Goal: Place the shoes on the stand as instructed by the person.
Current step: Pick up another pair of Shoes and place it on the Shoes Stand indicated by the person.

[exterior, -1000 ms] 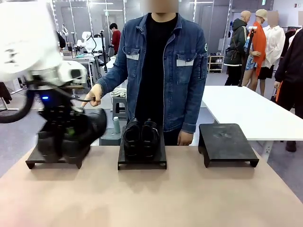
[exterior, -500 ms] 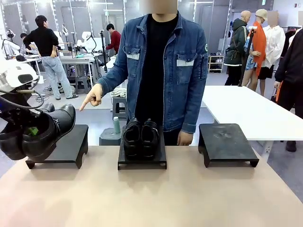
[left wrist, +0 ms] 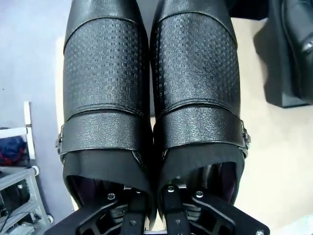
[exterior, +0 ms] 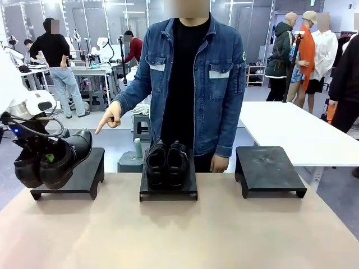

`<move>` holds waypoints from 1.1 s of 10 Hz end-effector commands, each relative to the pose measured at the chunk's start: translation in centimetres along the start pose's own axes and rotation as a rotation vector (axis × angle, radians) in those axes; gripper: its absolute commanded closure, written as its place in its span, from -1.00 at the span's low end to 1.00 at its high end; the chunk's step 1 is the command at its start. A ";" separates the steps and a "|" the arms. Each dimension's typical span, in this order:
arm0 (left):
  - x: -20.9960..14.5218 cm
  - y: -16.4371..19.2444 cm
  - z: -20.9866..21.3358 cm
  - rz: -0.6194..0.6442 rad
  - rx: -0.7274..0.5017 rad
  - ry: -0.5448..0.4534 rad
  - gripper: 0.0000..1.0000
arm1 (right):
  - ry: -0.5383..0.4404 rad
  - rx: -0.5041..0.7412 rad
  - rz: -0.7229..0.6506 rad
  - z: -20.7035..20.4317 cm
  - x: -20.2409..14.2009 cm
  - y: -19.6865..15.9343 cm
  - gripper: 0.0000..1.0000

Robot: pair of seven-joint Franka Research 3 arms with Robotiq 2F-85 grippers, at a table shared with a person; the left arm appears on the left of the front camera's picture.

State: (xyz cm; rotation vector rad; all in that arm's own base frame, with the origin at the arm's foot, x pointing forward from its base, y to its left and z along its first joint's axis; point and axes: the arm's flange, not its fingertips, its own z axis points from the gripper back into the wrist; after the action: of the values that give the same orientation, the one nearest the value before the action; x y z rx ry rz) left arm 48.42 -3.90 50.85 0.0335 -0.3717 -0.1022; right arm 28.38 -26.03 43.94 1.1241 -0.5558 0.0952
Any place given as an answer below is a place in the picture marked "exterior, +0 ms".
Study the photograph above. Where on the green bottle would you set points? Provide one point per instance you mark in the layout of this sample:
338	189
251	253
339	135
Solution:
138	148

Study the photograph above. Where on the person in red sweater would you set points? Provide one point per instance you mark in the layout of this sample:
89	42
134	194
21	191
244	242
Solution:
134	49

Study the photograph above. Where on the person in black clothes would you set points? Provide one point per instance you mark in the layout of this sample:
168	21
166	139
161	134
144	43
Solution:
346	84

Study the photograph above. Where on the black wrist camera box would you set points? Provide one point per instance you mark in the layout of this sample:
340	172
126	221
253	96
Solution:
25	123

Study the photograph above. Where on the white items on stool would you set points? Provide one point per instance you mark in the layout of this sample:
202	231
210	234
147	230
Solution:
141	110

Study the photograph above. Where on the person's right forearm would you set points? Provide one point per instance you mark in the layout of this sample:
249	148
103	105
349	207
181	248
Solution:
131	92

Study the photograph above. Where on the figure in white shirt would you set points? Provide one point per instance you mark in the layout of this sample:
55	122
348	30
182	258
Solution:
325	53

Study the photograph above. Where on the mannequin with orange garment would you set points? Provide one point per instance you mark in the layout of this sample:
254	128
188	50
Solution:
304	56

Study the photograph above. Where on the grey step stool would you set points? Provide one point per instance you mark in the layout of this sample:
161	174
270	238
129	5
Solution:
98	101

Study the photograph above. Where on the person's left hand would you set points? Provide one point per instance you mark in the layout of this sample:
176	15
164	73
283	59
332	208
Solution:
220	164

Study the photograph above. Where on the large white table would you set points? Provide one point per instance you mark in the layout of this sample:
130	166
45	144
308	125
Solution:
294	129

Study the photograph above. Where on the mannequin in dark green jacket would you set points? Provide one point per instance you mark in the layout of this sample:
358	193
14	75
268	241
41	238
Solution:
281	56

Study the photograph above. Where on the black chunky loafer shoe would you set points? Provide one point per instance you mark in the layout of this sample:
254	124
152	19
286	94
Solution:
157	165
178	165

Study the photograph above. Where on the person in denim jacket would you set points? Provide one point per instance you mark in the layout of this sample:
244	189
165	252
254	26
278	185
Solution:
190	84

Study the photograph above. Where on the man in black shirt jeans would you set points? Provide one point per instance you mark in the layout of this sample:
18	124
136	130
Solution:
56	61

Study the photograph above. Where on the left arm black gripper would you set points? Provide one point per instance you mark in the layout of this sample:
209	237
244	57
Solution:
33	141

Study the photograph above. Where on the person's left forearm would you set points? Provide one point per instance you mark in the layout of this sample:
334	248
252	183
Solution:
228	134

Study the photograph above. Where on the grey plastic stool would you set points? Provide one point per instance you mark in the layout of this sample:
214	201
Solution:
141	127
129	162

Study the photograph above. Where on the person's right hand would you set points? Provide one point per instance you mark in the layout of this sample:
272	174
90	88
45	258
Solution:
112	116

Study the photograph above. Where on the black background tripod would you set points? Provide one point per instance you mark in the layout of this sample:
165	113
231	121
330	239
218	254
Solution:
123	61

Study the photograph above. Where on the white background workbench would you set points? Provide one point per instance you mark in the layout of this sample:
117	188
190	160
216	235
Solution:
92	70

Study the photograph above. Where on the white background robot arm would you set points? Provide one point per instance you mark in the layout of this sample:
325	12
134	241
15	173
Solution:
101	49

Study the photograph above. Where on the seated person in grey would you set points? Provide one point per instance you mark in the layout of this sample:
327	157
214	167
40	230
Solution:
29	51

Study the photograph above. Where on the black metal shoe stand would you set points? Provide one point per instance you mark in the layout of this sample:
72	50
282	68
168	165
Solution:
168	193
87	173
266	168

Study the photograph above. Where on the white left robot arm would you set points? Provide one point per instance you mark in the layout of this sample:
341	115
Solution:
16	78

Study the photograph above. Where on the wooden shoe rack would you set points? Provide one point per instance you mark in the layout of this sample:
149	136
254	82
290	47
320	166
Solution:
255	75

